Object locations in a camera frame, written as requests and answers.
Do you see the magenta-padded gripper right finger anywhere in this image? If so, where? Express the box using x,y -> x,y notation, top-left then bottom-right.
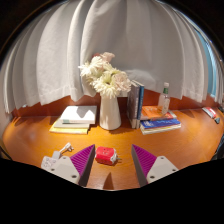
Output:
131,144 -> 180,187

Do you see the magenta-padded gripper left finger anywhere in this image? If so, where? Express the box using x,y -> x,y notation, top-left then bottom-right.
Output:
49,144 -> 96,187

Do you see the white power plug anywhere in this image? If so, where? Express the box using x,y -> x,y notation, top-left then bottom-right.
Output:
59,142 -> 75,155

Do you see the yellow flat book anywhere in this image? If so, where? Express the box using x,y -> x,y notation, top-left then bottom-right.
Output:
49,120 -> 90,135

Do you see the grey flat book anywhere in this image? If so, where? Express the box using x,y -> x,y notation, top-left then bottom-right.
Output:
53,118 -> 91,130

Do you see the white book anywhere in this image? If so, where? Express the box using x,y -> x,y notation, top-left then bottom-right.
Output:
59,105 -> 98,125

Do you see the orange flat book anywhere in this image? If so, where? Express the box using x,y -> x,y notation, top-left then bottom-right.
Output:
140,105 -> 178,122

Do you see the clear bottle with green cap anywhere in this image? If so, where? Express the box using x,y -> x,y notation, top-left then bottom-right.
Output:
157,82 -> 171,116

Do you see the grey upright book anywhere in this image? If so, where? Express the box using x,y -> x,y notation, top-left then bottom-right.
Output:
126,81 -> 140,130

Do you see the white ribbed vase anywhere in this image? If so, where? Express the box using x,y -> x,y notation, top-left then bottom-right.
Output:
99,93 -> 122,131

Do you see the black chair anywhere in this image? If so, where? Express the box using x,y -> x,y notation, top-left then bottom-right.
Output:
213,133 -> 224,161

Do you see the blue upright book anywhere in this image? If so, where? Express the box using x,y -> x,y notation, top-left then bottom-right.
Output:
134,83 -> 146,130

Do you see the red flat packet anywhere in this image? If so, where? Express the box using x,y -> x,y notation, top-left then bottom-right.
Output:
201,106 -> 218,119

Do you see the white flower bouquet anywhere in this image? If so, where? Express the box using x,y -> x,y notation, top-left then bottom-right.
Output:
78,51 -> 133,100

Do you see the window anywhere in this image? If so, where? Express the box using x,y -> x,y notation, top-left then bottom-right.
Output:
196,29 -> 218,98

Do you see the white curtain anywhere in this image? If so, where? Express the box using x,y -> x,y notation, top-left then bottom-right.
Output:
0,0 -> 224,114

